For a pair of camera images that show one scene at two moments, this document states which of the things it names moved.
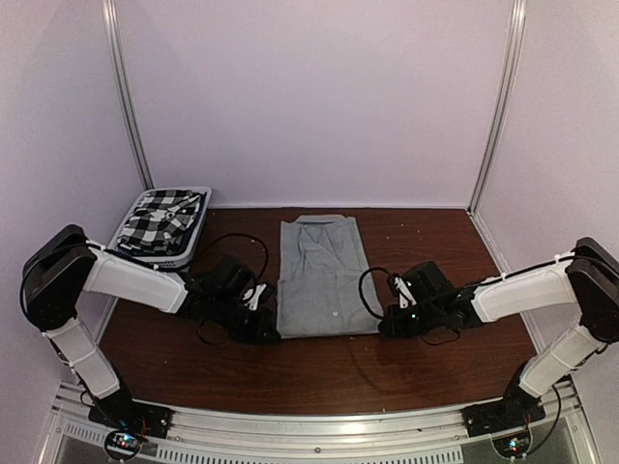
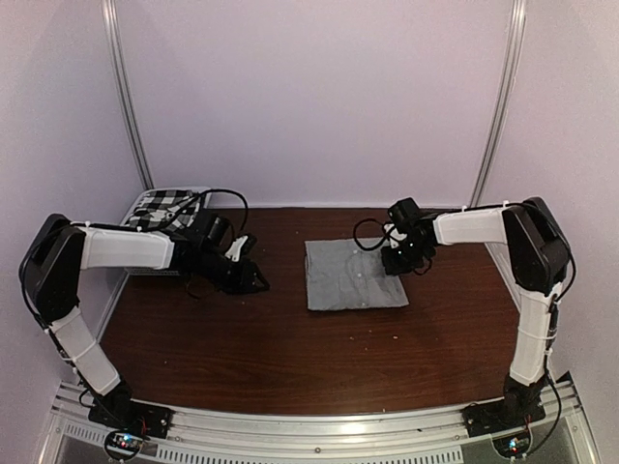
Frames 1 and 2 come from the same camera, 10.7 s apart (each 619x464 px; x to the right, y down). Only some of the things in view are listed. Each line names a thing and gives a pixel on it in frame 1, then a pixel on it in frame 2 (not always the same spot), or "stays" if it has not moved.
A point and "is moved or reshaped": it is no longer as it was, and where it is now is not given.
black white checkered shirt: x=160 y=219 stays
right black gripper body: x=419 y=325 -> x=408 y=258
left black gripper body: x=242 y=328 -> x=226 y=278
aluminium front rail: x=434 y=435 stays
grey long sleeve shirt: x=323 y=259 is moved or reshaped
